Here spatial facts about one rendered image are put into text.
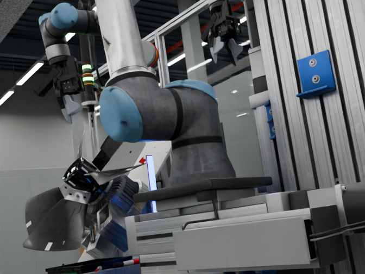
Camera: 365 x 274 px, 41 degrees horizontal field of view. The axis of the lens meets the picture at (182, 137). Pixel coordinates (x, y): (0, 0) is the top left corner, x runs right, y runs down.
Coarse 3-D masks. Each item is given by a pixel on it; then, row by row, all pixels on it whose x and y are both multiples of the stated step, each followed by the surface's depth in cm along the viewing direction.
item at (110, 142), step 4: (108, 136) 190; (108, 140) 192; (112, 140) 195; (104, 144) 191; (108, 144) 193; (112, 144) 196; (116, 144) 199; (120, 144) 202; (100, 148) 190; (104, 148) 193; (108, 148) 195; (112, 148) 198; (116, 148) 200; (108, 152) 196; (112, 152) 199; (108, 156) 197
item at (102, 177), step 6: (126, 168) 168; (132, 168) 165; (90, 174) 176; (96, 174) 172; (102, 174) 169; (108, 174) 166; (114, 174) 164; (120, 174) 161; (96, 180) 163; (102, 180) 161; (108, 180) 159
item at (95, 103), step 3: (96, 84) 194; (93, 87) 192; (96, 87) 193; (93, 90) 191; (96, 90) 191; (96, 93) 192; (96, 96) 192; (96, 99) 191; (84, 102) 186; (87, 102) 185; (90, 102) 185; (93, 102) 186; (96, 102) 187; (84, 105) 187; (96, 105) 189
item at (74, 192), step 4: (72, 188) 186; (68, 192) 185; (72, 192) 185; (76, 192) 185; (80, 192) 185; (84, 192) 185; (88, 192) 186; (68, 196) 183; (72, 196) 183; (80, 196) 184; (88, 196) 184; (72, 200) 182; (76, 200) 182; (80, 200) 182; (84, 200) 183; (88, 200) 183
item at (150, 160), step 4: (148, 156) 157; (152, 156) 158; (148, 160) 156; (152, 160) 157; (148, 164) 156; (152, 164) 157; (148, 168) 156; (152, 168) 157; (152, 172) 156; (152, 176) 156; (152, 180) 156; (152, 184) 155; (152, 188) 155
